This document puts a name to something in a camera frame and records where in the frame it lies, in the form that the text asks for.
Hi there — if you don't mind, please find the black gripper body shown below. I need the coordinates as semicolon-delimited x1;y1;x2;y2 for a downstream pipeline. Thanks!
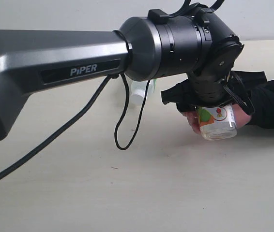
187;71;233;107

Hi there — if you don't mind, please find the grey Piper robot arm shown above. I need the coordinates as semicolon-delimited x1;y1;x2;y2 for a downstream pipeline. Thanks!
0;0;266;140

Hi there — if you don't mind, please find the open bare human hand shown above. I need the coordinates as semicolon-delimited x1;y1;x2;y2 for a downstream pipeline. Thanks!
185;105;253;135

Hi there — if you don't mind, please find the thick black braided cable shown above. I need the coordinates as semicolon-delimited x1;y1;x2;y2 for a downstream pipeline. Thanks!
0;74;118;189

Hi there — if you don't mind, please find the white floral label bottle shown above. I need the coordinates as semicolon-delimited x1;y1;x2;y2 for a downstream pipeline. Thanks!
197;104;237;141

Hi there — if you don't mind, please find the white capped green label bottle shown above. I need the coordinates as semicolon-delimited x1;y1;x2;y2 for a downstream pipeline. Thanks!
130;79;156;105

